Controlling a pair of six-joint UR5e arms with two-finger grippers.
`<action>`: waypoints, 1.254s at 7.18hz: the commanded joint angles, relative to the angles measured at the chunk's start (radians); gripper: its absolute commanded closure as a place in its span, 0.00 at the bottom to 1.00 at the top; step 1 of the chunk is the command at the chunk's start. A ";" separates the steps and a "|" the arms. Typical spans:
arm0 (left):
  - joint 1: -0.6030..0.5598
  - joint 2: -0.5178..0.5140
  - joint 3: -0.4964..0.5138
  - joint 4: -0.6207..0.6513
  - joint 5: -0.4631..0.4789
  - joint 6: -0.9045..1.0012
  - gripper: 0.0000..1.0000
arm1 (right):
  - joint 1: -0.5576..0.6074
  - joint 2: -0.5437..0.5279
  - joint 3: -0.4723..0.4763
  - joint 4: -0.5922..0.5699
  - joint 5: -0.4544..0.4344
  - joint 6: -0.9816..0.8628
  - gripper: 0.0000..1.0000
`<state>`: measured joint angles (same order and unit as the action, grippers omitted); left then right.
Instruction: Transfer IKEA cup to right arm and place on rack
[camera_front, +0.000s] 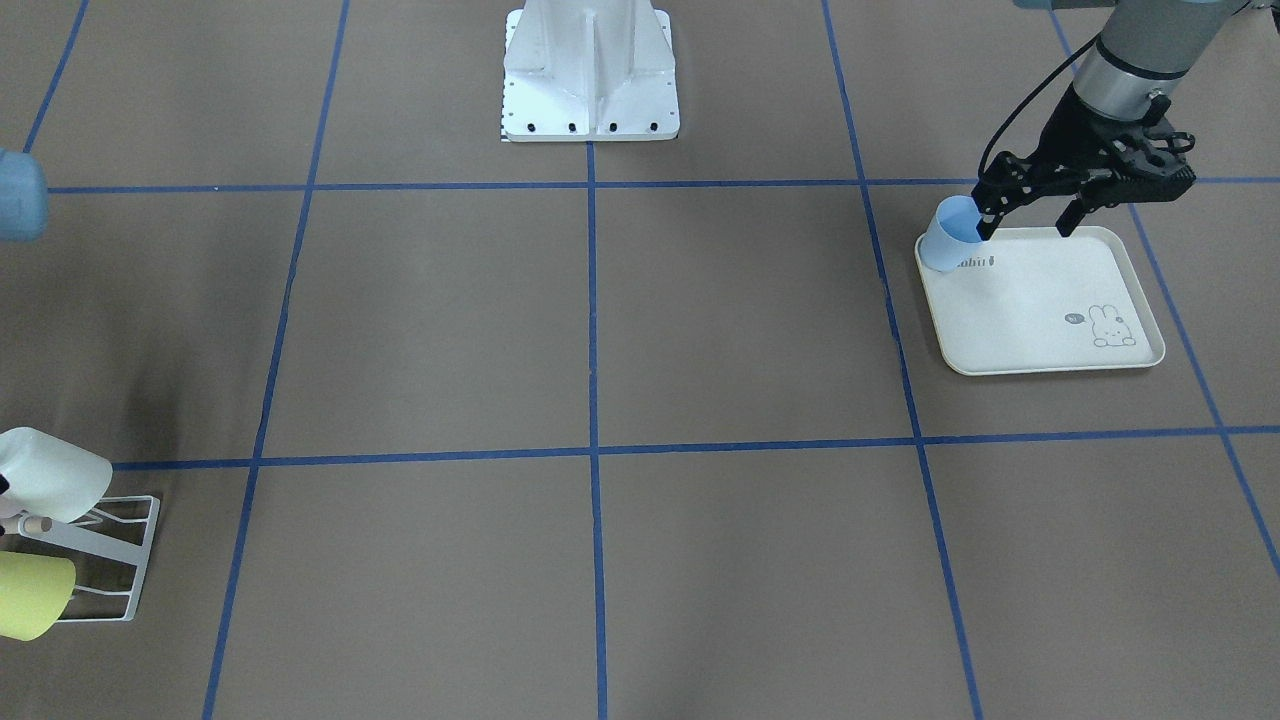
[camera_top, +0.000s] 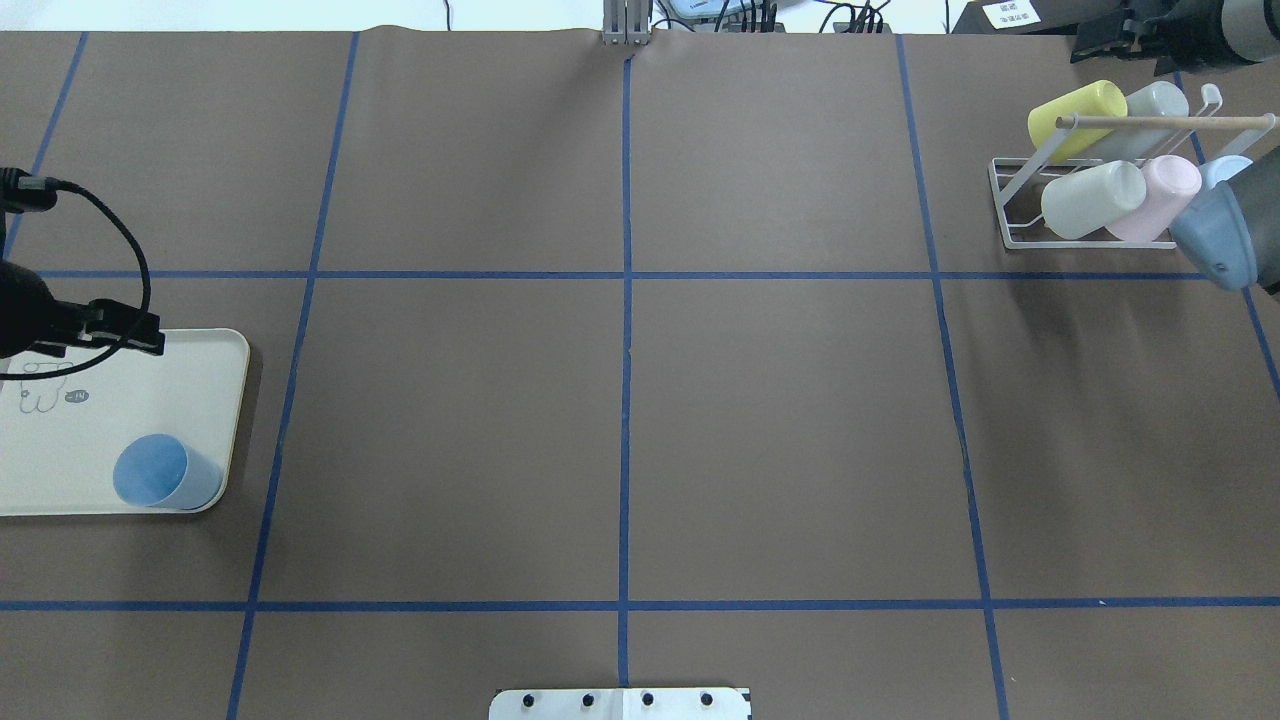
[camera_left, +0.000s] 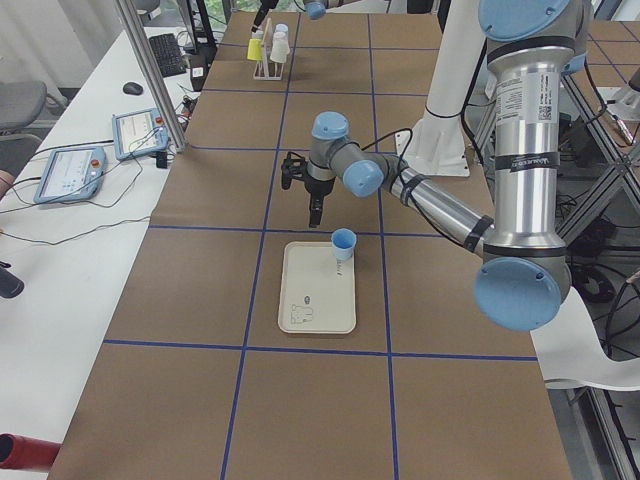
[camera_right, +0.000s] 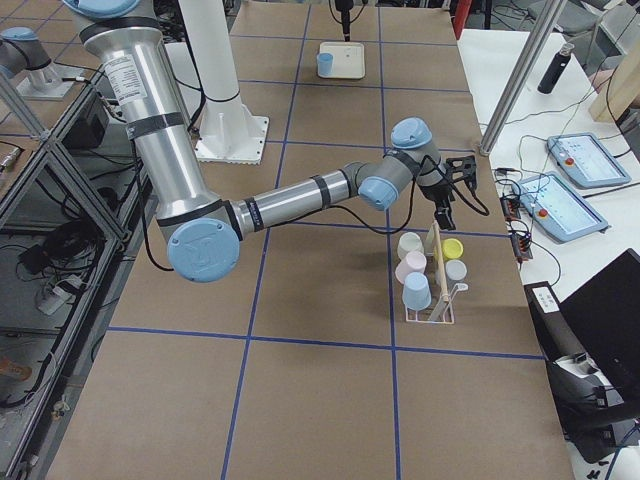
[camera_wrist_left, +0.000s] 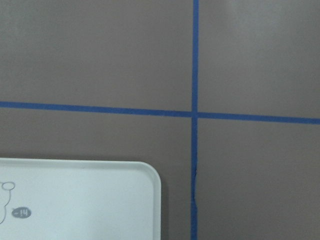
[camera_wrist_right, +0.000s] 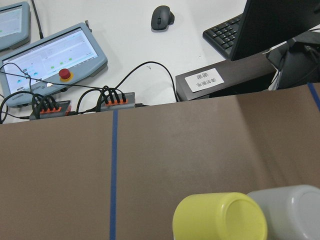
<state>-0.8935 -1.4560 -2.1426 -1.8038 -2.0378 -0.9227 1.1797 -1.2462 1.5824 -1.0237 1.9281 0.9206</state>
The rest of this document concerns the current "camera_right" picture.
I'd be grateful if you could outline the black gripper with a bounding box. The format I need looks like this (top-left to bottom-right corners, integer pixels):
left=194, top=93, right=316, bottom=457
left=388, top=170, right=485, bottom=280
left=334, top=0, right=354, bottom=42
left=418, top=175, right=456, bottom=231

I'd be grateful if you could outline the yellow plastic cup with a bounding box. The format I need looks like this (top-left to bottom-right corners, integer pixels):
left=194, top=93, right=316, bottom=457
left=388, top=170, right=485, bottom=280
left=434, top=238, right=464, bottom=261

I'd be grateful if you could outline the white plastic cup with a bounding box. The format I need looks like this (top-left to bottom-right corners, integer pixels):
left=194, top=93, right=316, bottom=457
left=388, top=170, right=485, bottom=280
left=396, top=232, right=424, bottom=260

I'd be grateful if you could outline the pink plastic cup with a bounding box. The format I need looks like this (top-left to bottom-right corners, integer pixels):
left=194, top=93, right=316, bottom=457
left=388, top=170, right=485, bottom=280
left=395, top=251, right=427, bottom=284

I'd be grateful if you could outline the grey plastic cup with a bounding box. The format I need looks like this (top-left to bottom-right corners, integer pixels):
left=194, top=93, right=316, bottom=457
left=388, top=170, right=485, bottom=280
left=435, top=259, right=468, bottom=287

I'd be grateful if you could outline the light blue cup front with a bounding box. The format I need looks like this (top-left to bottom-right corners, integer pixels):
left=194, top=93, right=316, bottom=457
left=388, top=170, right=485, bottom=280
left=402, top=272, right=432, bottom=311

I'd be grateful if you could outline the light blue cup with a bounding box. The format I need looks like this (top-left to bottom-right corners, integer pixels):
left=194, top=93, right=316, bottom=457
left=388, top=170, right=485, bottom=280
left=316, top=52, right=333, bottom=78
left=402, top=272, right=432, bottom=311

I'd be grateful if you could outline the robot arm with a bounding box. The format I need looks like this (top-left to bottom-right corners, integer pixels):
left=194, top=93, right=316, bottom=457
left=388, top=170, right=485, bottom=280
left=68, top=1, right=454, bottom=283

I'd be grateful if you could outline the light blue cup back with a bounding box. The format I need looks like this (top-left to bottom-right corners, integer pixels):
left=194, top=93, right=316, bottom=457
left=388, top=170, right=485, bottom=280
left=316, top=52, right=333, bottom=78

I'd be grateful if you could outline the cream plastic tray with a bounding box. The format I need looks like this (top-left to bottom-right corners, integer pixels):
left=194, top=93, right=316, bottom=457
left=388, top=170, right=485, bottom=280
left=318, top=41, right=366, bottom=80

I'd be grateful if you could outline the teach pendant near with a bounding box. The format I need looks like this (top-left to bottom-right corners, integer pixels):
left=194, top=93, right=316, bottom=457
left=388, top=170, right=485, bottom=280
left=512, top=172, right=609, bottom=243

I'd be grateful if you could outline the teach pendant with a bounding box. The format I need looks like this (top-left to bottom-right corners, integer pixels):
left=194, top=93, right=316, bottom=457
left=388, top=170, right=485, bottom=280
left=512, top=172, right=609, bottom=243
left=546, top=132, right=631, bottom=189

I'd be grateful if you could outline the teach pendant far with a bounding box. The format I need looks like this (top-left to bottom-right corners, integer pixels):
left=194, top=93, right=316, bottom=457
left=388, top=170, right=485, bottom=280
left=546, top=132, right=631, bottom=189

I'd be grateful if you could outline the black water bottle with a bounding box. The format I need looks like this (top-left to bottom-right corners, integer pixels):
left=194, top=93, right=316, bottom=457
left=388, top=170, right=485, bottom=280
left=537, top=42, right=575, bottom=94

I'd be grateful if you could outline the black laptop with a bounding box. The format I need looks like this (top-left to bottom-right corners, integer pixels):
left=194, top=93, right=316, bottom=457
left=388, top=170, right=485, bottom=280
left=560, top=248, right=639, bottom=400

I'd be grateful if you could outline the white wire cup rack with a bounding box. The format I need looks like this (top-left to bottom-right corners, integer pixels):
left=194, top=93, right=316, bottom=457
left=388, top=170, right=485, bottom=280
left=402, top=221, right=469, bottom=325

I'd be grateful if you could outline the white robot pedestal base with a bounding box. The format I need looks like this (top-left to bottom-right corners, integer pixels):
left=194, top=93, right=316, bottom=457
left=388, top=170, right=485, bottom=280
left=179, top=0, right=269, bottom=164

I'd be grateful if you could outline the aluminium frame post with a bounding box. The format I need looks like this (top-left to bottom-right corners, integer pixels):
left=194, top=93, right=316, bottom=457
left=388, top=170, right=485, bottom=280
left=479, top=0, right=567, bottom=156

